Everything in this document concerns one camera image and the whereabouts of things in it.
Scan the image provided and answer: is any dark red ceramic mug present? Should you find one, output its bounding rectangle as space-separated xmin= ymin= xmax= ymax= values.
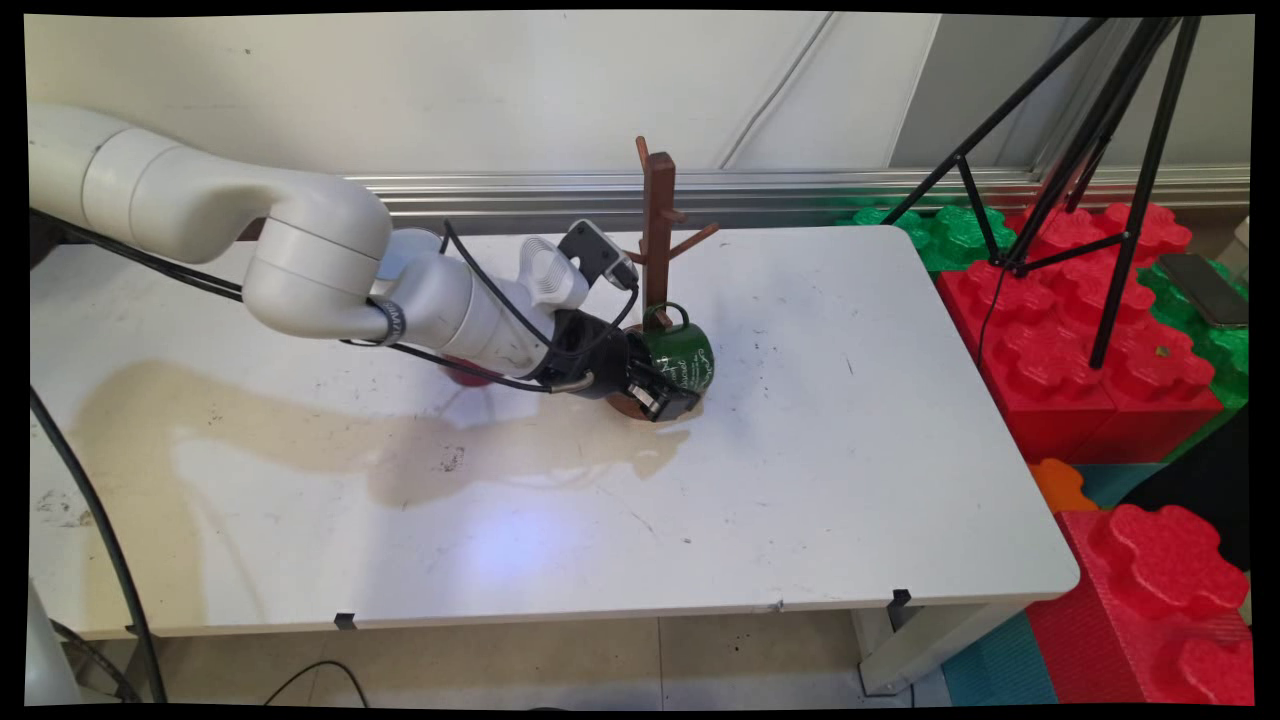
xmin=440 ymin=355 xmax=497 ymax=389

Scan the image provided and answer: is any white vented camera mount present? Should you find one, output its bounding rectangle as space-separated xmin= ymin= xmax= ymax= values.
xmin=518 ymin=235 xmax=591 ymax=312

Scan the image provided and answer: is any black tripod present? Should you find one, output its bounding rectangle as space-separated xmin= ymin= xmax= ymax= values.
xmin=880 ymin=15 xmax=1203 ymax=371

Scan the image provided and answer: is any brown wooden mug tree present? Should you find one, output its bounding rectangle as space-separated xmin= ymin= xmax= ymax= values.
xmin=604 ymin=137 xmax=721 ymax=422

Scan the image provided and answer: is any aluminium rail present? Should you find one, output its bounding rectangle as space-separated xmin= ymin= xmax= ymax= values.
xmin=345 ymin=164 xmax=1251 ymax=237

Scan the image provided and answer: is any white table leg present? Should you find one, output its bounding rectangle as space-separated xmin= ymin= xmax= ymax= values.
xmin=853 ymin=598 xmax=1025 ymax=698

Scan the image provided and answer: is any black smartphone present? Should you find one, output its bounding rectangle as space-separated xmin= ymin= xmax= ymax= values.
xmin=1154 ymin=252 xmax=1250 ymax=330

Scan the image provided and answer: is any teal foam mat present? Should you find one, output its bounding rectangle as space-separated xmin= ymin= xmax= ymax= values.
xmin=940 ymin=608 xmax=1059 ymax=707

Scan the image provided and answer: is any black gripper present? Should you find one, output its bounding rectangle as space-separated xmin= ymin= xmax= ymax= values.
xmin=543 ymin=308 xmax=702 ymax=423

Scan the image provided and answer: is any orange foam block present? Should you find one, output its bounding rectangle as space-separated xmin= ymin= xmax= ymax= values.
xmin=1028 ymin=457 xmax=1099 ymax=513

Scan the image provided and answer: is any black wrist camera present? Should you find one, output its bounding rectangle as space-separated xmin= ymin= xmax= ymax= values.
xmin=557 ymin=219 xmax=641 ymax=292

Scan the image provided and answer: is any thick black floor cable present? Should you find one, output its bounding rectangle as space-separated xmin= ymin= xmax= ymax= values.
xmin=28 ymin=388 xmax=169 ymax=705

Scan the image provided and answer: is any large red foam block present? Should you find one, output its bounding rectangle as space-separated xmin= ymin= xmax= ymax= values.
xmin=1026 ymin=503 xmax=1256 ymax=706
xmin=938 ymin=202 xmax=1227 ymax=466

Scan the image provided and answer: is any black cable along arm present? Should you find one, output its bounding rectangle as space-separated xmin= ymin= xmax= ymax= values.
xmin=30 ymin=208 xmax=641 ymax=395

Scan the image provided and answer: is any green mug with white print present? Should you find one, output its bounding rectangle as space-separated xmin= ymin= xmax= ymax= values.
xmin=640 ymin=303 xmax=717 ymax=397

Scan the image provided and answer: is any thin black floor cable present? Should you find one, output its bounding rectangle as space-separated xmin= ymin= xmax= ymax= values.
xmin=263 ymin=659 xmax=371 ymax=707

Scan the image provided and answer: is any green foam block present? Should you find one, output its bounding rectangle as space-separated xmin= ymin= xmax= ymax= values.
xmin=1138 ymin=258 xmax=1251 ymax=426
xmin=850 ymin=204 xmax=1017 ymax=273

